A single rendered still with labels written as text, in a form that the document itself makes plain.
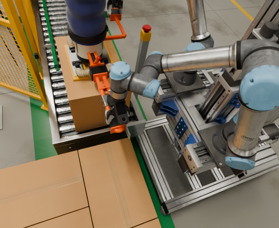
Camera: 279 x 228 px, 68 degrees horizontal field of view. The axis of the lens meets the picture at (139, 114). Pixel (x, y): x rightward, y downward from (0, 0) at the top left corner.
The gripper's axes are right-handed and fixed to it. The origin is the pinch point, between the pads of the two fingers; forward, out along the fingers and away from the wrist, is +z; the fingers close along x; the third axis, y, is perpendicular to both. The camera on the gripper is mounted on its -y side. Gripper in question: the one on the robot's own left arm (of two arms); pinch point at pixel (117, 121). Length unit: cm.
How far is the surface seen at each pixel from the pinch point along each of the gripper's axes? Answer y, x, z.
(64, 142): 23, 30, 51
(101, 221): -34, 18, 55
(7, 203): -6, 69, 55
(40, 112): 96, 52, 109
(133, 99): 46, -31, 50
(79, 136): 23, 19, 49
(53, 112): 50, 33, 50
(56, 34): 152, 17, 56
